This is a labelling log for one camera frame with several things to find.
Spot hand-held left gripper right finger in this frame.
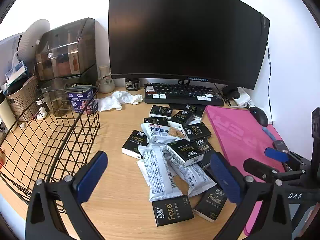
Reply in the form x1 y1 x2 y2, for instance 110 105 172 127
210 152 294 240

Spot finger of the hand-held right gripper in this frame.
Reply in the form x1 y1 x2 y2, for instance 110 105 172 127
264 147 309 167
243 158 306 183

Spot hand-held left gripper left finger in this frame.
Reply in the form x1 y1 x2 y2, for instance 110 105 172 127
25 151 108 240

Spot pile of black tissue packets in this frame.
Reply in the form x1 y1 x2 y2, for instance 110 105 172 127
144 104 228 227

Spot black wire basket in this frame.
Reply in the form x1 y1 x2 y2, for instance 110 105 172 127
0 82 100 215

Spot white snack packet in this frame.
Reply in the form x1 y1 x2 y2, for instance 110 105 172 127
164 152 217 197
137 145 183 202
141 122 186 145

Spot white cylinder container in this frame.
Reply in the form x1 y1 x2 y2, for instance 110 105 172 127
0 99 18 132

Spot blue grey utility knife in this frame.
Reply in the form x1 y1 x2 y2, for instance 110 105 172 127
262 127 288 153

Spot black computer mouse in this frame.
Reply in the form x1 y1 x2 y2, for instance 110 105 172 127
249 107 269 127

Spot pink mouse pad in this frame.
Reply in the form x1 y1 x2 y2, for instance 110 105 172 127
205 105 292 237

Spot white power strip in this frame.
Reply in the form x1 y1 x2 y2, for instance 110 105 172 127
232 87 255 107

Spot blue tin can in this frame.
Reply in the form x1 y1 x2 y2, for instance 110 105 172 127
66 84 98 114

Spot white textured paper towel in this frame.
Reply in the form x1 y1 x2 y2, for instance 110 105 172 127
97 91 133 112

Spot black power adapter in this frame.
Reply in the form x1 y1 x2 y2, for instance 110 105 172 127
222 85 240 99

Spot clear glass jar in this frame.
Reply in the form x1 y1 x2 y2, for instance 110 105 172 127
41 78 69 117

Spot small beige ceramic vase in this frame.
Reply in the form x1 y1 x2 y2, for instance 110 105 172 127
97 65 114 93

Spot black mechanical keyboard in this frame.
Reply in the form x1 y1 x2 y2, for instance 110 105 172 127
144 82 225 107

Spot black glass jar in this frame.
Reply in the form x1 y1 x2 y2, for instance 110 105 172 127
125 78 140 91

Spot brown woven basket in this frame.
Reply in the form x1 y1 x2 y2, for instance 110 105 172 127
5 76 39 122

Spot smoky acrylic storage box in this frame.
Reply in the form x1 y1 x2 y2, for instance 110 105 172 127
34 17 98 87

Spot blue white packet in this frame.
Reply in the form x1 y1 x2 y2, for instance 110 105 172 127
5 61 28 85

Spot white round ribbed disc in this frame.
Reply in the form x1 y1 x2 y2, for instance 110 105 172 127
18 19 51 63

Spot black curved computer monitor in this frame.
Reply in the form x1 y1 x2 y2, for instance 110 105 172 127
108 0 270 110

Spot thin black monitor cable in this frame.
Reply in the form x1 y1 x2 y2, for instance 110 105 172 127
260 12 275 125

